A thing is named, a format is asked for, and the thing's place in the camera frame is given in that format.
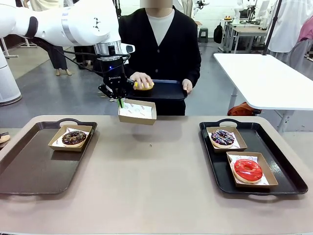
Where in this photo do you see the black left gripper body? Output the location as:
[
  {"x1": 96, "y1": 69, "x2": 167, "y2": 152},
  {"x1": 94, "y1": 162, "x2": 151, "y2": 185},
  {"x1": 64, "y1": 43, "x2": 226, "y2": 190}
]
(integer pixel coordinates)
[{"x1": 100, "y1": 56, "x2": 128, "y2": 95}]

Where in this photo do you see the yellow glazed donut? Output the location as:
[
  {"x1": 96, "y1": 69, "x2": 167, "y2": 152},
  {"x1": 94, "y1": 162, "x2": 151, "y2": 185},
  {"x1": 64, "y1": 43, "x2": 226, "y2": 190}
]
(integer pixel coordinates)
[{"x1": 134, "y1": 82, "x2": 155, "y2": 92}]

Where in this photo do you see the small black tray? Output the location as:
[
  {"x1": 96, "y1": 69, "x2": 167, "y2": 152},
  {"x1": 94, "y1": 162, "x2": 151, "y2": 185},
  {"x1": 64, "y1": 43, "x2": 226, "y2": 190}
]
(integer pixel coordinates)
[{"x1": 127, "y1": 79, "x2": 188, "y2": 101}]

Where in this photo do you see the chocolate donut with sprinkles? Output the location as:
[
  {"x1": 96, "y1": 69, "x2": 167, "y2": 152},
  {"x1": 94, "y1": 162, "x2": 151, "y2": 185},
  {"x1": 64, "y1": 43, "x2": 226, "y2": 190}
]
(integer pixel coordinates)
[{"x1": 61, "y1": 131, "x2": 88, "y2": 147}]

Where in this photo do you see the cardboard box with chocolate donut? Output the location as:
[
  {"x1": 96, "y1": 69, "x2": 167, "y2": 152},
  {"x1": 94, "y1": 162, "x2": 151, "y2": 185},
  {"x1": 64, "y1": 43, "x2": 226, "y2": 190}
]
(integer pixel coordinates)
[{"x1": 48, "y1": 124, "x2": 93, "y2": 152}]

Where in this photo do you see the purple striped chocolate donut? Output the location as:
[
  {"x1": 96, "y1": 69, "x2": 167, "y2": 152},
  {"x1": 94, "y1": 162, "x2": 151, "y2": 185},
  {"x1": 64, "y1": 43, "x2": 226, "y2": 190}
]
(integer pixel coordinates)
[{"x1": 210, "y1": 129, "x2": 236, "y2": 149}]

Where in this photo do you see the cardboard box with purple donut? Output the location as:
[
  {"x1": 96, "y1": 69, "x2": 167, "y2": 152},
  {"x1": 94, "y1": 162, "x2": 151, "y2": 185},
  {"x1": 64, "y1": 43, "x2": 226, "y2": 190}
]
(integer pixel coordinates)
[{"x1": 206, "y1": 126, "x2": 247, "y2": 153}]

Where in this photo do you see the red glazed donut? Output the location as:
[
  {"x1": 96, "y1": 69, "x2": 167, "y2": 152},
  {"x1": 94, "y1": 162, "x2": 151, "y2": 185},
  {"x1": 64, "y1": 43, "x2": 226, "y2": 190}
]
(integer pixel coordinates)
[{"x1": 232, "y1": 158, "x2": 264, "y2": 184}]

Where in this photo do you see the person's right forearm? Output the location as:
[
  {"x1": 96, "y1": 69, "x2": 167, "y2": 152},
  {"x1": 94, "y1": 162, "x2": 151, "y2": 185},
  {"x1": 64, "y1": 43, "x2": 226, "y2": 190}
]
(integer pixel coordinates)
[{"x1": 124, "y1": 62, "x2": 147, "y2": 79}]

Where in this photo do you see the person's left forearm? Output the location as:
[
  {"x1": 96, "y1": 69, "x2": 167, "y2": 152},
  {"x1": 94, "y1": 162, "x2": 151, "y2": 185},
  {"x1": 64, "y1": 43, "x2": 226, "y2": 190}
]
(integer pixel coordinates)
[{"x1": 182, "y1": 52, "x2": 201, "y2": 81}]

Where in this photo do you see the brown serving tray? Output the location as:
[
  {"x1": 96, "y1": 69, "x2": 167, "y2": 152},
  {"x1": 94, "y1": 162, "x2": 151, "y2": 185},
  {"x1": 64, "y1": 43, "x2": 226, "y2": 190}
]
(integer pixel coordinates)
[{"x1": 0, "y1": 118, "x2": 98, "y2": 196}]

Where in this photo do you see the person's right hand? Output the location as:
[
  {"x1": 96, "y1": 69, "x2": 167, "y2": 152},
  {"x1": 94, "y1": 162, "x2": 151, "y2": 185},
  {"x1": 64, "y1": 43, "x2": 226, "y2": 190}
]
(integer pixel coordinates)
[{"x1": 129, "y1": 71, "x2": 152, "y2": 89}]

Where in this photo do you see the person's left hand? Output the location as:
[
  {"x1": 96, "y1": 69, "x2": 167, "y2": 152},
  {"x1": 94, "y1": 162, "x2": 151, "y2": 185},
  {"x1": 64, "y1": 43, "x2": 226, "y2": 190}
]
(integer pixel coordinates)
[{"x1": 182, "y1": 78, "x2": 193, "y2": 94}]

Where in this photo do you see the person in black cardigan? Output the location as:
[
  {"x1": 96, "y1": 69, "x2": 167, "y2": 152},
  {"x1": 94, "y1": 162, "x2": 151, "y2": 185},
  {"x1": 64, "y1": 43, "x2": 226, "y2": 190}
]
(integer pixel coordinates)
[{"x1": 118, "y1": 0, "x2": 201, "y2": 116}]

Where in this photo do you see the grey stool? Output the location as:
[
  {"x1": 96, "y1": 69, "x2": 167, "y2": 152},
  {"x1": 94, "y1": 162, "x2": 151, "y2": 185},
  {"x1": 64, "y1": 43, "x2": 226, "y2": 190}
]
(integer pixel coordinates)
[{"x1": 197, "y1": 26, "x2": 209, "y2": 42}]

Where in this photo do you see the black backpack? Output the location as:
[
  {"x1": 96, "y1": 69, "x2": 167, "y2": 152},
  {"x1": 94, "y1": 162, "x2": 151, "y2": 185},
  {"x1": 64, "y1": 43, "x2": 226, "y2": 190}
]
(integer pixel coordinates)
[{"x1": 213, "y1": 22, "x2": 224, "y2": 44}]

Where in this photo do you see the orange bag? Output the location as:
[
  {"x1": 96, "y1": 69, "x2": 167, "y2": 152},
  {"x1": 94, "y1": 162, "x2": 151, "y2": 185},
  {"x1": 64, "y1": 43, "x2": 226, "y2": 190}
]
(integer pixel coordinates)
[{"x1": 227, "y1": 101, "x2": 257, "y2": 116}]

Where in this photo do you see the grey background desk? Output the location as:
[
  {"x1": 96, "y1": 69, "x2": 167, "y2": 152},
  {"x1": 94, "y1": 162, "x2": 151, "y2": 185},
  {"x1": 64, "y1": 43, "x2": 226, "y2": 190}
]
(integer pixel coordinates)
[{"x1": 229, "y1": 23, "x2": 268, "y2": 53}]

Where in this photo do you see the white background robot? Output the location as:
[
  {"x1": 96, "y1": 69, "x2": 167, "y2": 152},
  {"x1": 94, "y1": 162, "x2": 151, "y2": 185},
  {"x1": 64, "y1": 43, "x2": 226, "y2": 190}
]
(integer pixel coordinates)
[{"x1": 233, "y1": 0, "x2": 248, "y2": 25}]

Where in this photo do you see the white table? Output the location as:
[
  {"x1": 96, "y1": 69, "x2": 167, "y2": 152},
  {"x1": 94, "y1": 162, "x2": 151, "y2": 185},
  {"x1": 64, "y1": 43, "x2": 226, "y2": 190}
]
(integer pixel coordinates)
[{"x1": 213, "y1": 52, "x2": 313, "y2": 133}]

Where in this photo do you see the black rack pole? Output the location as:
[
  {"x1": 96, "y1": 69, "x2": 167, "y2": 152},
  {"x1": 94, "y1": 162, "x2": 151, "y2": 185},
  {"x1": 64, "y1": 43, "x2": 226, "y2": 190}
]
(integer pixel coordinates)
[{"x1": 263, "y1": 0, "x2": 282, "y2": 56}]

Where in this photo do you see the white hanging garment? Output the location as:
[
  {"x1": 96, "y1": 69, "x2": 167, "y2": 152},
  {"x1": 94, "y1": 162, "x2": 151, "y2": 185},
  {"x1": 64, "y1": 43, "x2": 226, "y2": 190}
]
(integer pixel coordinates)
[{"x1": 268, "y1": 0, "x2": 313, "y2": 53}]

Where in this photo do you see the grey hanging garment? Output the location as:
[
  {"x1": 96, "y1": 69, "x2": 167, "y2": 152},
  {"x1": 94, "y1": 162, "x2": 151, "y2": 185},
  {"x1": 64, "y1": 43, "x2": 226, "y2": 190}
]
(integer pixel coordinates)
[{"x1": 291, "y1": 39, "x2": 313, "y2": 81}]

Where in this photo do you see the pink hanging garment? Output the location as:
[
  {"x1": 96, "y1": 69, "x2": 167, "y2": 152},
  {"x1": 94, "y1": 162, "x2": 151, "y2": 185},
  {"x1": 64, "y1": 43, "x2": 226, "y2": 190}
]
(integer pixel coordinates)
[{"x1": 297, "y1": 18, "x2": 313, "y2": 42}]

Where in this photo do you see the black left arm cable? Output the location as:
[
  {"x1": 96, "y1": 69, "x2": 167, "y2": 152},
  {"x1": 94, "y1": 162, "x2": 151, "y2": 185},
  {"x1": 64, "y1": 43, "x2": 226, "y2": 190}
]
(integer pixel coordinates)
[{"x1": 24, "y1": 36, "x2": 130, "y2": 74}]

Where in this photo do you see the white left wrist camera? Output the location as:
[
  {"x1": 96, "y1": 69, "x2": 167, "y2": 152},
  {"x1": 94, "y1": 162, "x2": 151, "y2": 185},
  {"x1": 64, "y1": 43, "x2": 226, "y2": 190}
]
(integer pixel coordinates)
[{"x1": 121, "y1": 44, "x2": 136, "y2": 54}]

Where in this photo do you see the white cylindrical pedestal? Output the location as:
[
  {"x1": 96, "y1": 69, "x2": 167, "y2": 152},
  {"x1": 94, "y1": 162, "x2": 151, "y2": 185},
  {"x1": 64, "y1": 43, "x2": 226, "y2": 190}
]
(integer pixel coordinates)
[{"x1": 0, "y1": 44, "x2": 22, "y2": 106}]

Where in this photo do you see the black serving tray with handles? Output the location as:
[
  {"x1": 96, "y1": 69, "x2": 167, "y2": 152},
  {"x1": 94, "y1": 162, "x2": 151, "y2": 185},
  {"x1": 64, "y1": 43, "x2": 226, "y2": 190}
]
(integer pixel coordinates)
[{"x1": 199, "y1": 118, "x2": 309, "y2": 196}]

